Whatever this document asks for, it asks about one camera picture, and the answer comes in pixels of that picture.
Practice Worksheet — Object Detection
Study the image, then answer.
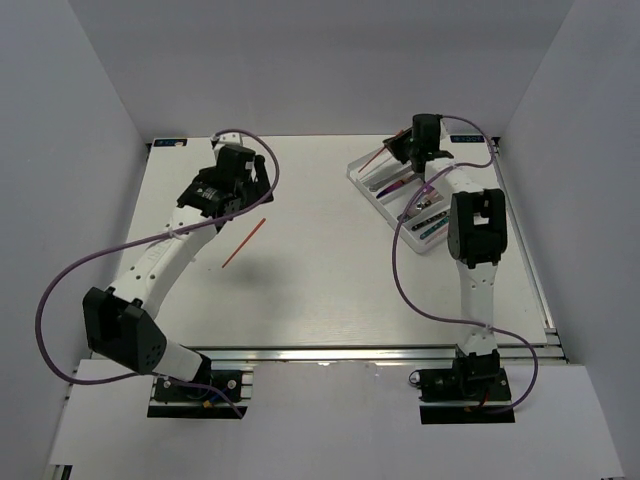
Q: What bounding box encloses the clear chopstick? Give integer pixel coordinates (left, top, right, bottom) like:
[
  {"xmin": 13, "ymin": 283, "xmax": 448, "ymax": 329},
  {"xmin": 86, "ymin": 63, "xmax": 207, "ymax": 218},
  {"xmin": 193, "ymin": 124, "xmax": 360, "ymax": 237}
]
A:
[{"xmin": 359, "ymin": 156, "xmax": 399, "ymax": 181}]

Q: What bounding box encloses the ornate silver table knife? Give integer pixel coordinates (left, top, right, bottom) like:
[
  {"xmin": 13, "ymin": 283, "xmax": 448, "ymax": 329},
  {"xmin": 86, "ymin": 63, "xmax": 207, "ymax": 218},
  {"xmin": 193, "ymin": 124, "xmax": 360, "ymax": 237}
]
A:
[{"xmin": 368, "ymin": 171, "xmax": 408, "ymax": 192}]

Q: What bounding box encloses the iridescent rainbow steak knife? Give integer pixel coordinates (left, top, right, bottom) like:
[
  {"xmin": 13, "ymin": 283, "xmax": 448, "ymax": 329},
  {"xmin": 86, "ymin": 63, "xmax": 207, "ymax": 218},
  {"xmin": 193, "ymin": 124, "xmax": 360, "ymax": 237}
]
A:
[{"xmin": 376, "ymin": 176, "xmax": 416, "ymax": 199}]

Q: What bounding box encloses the orange chopstick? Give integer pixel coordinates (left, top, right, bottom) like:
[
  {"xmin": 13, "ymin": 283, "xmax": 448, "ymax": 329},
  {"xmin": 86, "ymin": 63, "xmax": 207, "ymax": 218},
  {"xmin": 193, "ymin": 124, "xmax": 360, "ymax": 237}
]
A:
[
  {"xmin": 221, "ymin": 218, "xmax": 267, "ymax": 269},
  {"xmin": 357, "ymin": 145, "xmax": 386, "ymax": 173}
]

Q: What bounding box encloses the pink handled silver spoon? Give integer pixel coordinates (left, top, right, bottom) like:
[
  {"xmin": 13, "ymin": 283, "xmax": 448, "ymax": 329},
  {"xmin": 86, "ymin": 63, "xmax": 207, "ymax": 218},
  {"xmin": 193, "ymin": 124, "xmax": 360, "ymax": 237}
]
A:
[{"xmin": 407, "ymin": 191, "xmax": 443, "ymax": 218}]

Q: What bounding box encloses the teal handled silver fork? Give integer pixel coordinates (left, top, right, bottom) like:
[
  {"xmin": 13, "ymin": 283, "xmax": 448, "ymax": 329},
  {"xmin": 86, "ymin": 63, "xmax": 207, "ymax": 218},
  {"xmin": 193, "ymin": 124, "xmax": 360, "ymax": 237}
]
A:
[{"xmin": 420, "ymin": 217, "xmax": 449, "ymax": 240}]

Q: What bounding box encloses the black handled silver fork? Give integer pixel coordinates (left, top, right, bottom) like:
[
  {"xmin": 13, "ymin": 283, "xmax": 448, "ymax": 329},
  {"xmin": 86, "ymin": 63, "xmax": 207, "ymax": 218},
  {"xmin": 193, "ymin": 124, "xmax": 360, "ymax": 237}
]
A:
[{"xmin": 411, "ymin": 211, "xmax": 448, "ymax": 232}]

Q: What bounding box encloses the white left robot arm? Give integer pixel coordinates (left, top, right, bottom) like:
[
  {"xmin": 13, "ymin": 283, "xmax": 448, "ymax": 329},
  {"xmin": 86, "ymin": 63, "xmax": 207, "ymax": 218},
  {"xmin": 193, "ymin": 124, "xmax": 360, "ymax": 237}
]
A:
[{"xmin": 82, "ymin": 144, "xmax": 272, "ymax": 399}]

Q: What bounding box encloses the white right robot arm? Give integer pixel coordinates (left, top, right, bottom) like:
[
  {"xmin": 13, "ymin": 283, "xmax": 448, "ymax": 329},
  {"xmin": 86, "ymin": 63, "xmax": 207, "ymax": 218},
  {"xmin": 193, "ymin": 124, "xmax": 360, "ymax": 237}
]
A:
[{"xmin": 392, "ymin": 114, "xmax": 508, "ymax": 359}]

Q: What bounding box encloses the blue label sticker right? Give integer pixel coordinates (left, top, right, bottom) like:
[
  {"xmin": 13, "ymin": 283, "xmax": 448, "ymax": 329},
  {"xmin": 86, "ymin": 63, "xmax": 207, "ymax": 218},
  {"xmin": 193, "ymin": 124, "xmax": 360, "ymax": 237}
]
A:
[{"xmin": 449, "ymin": 135, "xmax": 485, "ymax": 143}]

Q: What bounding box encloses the blue label sticker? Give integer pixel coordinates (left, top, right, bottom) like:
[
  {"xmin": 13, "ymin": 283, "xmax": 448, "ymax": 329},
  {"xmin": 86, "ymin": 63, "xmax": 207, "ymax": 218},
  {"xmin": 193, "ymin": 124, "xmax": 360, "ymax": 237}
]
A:
[
  {"xmin": 152, "ymin": 138, "xmax": 187, "ymax": 148},
  {"xmin": 449, "ymin": 135, "xmax": 485, "ymax": 143}
]

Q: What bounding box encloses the white compartment cutlery tray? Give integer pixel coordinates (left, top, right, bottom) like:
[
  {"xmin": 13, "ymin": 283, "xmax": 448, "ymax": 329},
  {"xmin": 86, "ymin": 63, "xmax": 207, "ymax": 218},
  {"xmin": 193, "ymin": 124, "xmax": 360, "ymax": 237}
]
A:
[{"xmin": 346, "ymin": 151, "xmax": 478, "ymax": 254}]

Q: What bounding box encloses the blue label sticker left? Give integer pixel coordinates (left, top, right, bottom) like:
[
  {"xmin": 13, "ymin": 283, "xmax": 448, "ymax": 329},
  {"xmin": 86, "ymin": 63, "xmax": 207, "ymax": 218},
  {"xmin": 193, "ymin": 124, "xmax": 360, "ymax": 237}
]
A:
[{"xmin": 152, "ymin": 138, "xmax": 187, "ymax": 148}]

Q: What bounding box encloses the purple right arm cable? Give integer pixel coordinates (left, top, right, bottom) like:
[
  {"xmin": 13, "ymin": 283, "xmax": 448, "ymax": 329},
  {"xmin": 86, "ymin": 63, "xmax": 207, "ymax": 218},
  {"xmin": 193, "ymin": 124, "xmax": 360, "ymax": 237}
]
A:
[{"xmin": 391, "ymin": 114, "xmax": 540, "ymax": 416}]

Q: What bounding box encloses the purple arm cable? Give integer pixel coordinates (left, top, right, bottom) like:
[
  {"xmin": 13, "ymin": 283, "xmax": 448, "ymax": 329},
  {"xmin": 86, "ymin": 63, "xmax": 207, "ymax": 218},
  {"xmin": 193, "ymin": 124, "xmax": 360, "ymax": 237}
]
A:
[
  {"xmin": 391, "ymin": 114, "xmax": 540, "ymax": 416},
  {"xmin": 35, "ymin": 128, "xmax": 280, "ymax": 419}
]

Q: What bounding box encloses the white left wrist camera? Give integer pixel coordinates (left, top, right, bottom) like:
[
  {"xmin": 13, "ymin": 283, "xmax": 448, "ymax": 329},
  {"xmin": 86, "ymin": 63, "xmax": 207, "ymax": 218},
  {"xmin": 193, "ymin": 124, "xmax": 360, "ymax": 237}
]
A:
[{"xmin": 209, "ymin": 130, "xmax": 243, "ymax": 150}]

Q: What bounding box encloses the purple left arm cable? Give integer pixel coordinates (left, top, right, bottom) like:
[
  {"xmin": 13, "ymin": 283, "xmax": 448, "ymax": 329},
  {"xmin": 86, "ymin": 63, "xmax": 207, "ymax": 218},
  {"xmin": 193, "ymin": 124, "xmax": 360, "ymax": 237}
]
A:
[{"xmin": 35, "ymin": 128, "xmax": 280, "ymax": 419}]

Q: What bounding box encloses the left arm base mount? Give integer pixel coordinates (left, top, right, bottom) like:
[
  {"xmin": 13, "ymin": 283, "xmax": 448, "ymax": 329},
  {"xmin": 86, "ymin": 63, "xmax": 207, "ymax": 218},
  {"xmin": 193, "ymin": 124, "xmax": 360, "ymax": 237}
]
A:
[{"xmin": 147, "ymin": 362, "xmax": 253, "ymax": 420}]

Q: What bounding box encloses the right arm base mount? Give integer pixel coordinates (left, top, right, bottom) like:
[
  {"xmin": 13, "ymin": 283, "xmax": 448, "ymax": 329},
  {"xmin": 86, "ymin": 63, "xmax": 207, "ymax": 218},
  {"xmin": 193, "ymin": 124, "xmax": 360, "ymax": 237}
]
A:
[{"xmin": 408, "ymin": 350, "xmax": 515, "ymax": 425}]

